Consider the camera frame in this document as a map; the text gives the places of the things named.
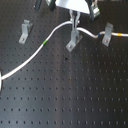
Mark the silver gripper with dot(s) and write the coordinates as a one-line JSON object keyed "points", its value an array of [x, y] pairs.
{"points": [[89, 7]]}

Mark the middle metal cable clip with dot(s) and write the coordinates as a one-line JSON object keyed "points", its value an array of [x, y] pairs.
{"points": [[75, 39]]}

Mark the metal cable clip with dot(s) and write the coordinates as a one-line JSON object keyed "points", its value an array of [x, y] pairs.
{"points": [[26, 29], [108, 34], [75, 39]]}

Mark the right metal cable clip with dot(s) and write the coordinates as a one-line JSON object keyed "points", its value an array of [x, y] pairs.
{"points": [[108, 34]]}

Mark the left metal cable clip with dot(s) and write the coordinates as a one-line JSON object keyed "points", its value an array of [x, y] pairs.
{"points": [[26, 29]]}

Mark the white round cable end connector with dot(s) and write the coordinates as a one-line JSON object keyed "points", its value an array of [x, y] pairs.
{"points": [[1, 83]]}

